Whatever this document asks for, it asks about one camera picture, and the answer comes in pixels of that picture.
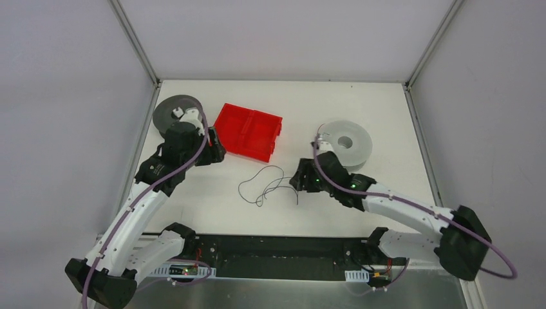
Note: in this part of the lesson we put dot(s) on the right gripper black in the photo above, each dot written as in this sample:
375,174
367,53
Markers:
299,179

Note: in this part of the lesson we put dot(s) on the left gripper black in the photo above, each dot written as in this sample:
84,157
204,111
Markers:
215,150

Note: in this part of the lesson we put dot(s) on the red two-compartment bin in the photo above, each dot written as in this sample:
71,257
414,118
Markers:
248,132

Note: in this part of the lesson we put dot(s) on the white translucent cable spool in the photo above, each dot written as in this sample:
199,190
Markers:
352,144

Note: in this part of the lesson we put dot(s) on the black cable spool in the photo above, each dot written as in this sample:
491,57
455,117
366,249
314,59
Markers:
171,110

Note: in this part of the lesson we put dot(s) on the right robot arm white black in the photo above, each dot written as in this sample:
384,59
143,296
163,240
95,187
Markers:
440,234

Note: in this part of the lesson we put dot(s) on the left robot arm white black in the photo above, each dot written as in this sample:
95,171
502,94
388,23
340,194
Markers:
112,271

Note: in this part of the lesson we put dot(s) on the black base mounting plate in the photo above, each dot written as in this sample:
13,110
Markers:
282,257

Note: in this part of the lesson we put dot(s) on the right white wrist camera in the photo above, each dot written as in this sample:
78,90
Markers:
321,145

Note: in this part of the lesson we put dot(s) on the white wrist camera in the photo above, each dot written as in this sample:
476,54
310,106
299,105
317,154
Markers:
191,116
321,145

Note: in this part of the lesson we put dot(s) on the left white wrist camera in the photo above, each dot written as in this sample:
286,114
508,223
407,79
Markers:
191,116

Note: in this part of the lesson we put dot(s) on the left aluminium frame post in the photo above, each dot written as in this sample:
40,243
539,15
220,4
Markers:
134,41

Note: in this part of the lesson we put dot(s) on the aluminium frame post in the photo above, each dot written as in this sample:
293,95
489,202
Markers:
441,30
134,41

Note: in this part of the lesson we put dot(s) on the right aluminium frame post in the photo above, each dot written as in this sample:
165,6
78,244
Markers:
441,30

